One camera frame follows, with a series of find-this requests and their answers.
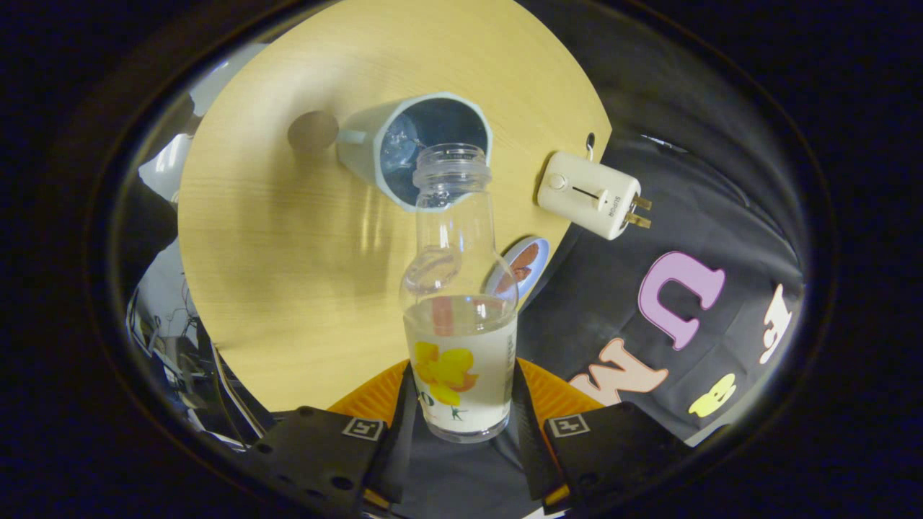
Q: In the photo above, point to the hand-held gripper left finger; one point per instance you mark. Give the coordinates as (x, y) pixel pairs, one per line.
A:
(402, 436)

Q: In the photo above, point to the clear glass juice bottle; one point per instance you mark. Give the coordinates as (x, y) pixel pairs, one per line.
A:
(461, 360)

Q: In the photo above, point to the pale blue cup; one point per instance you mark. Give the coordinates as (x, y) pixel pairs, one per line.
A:
(368, 148)

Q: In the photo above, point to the round wooden table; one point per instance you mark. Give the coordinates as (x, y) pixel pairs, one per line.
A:
(274, 288)

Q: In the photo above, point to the white toy toaster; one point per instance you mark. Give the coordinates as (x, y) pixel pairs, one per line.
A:
(580, 193)

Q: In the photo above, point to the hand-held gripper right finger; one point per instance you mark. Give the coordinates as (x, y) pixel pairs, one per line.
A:
(531, 441)

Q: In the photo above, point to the black backdrop cloth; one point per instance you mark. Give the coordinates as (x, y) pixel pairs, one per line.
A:
(613, 288)

